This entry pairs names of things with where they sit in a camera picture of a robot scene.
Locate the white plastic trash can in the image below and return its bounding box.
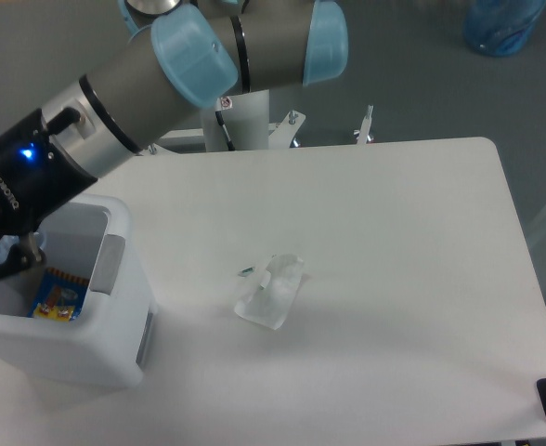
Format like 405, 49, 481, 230
0, 194, 158, 387

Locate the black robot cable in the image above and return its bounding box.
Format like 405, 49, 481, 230
214, 109, 237, 152

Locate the large blue water jug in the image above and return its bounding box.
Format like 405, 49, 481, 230
462, 0, 546, 57

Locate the clear plastic wrapper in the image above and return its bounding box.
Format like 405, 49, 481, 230
234, 254, 305, 330

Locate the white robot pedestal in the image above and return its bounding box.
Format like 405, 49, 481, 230
149, 90, 306, 155

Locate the clear plastic water bottle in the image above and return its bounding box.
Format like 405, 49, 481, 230
0, 230, 46, 264

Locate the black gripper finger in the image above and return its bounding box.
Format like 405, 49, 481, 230
0, 232, 46, 280

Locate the small green wrapper scrap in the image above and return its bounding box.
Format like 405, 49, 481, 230
238, 267, 255, 277

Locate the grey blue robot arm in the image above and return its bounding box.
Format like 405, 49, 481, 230
0, 1, 349, 280

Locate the blue yellow snack packet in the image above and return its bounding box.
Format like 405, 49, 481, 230
27, 268, 89, 322

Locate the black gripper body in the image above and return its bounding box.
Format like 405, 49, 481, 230
0, 108, 97, 239

